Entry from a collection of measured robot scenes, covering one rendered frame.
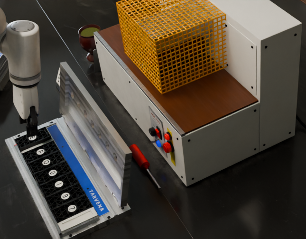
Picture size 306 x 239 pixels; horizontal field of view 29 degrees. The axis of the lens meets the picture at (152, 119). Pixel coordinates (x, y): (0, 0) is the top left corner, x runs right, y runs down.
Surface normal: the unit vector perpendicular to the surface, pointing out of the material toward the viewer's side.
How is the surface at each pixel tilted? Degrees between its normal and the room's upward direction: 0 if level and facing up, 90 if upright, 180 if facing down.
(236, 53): 90
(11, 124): 0
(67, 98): 90
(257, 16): 0
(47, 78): 0
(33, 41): 95
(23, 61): 86
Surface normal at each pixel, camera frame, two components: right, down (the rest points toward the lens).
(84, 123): -0.88, 0.19
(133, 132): -0.11, -0.74
